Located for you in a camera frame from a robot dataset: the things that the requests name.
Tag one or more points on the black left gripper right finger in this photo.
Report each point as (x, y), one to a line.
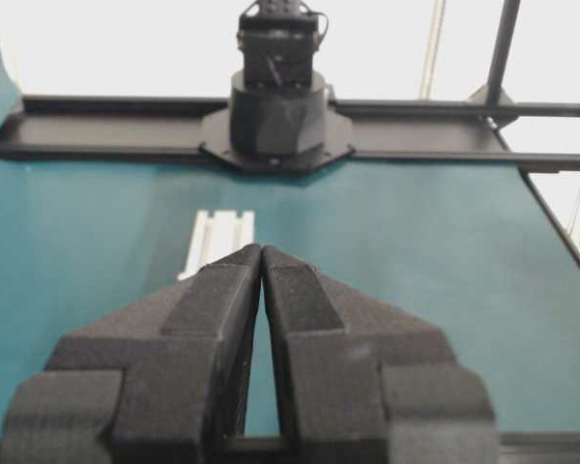
(361, 381)

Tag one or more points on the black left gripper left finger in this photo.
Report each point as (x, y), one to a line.
(149, 383)

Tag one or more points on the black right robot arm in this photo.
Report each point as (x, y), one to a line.
(278, 40)

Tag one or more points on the silver aluminium extrusion rail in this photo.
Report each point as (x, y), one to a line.
(215, 235)

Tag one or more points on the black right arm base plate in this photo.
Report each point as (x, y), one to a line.
(281, 131)

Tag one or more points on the black frame rail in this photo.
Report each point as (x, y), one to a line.
(193, 131)

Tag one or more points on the black frame upright post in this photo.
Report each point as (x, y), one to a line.
(492, 93)

